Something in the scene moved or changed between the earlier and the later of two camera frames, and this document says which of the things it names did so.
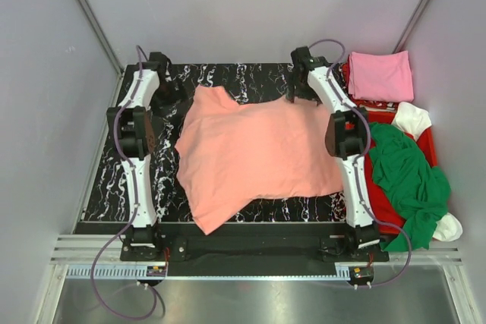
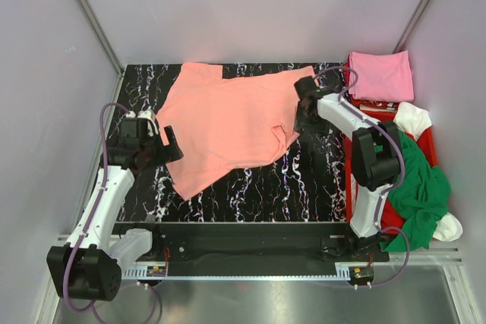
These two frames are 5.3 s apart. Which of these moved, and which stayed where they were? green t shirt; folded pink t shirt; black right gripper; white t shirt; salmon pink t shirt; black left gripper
Moved: black right gripper; black left gripper
Stayed: salmon pink t shirt; white t shirt; green t shirt; folded pink t shirt
